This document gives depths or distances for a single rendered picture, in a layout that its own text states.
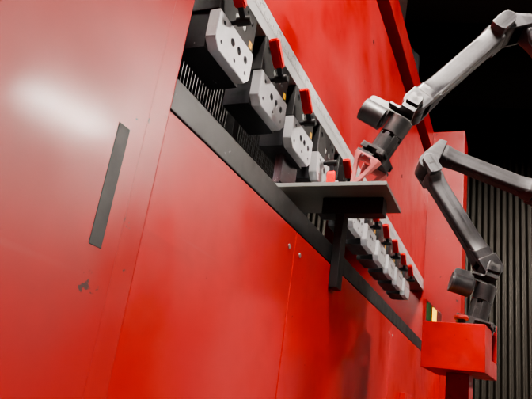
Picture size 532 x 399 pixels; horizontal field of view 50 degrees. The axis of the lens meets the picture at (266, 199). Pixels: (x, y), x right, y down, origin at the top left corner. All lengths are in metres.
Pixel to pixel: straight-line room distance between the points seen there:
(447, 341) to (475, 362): 0.08
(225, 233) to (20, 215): 0.48
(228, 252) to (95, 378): 0.42
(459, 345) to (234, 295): 0.85
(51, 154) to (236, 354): 0.55
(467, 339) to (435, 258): 1.97
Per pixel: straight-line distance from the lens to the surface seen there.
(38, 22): 0.42
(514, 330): 5.23
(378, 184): 1.27
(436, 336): 1.61
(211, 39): 1.07
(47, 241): 0.40
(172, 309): 0.72
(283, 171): 1.42
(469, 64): 1.59
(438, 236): 3.58
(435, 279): 3.50
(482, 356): 1.58
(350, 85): 1.94
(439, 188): 1.85
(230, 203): 0.84
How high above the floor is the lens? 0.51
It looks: 20 degrees up
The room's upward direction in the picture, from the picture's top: 8 degrees clockwise
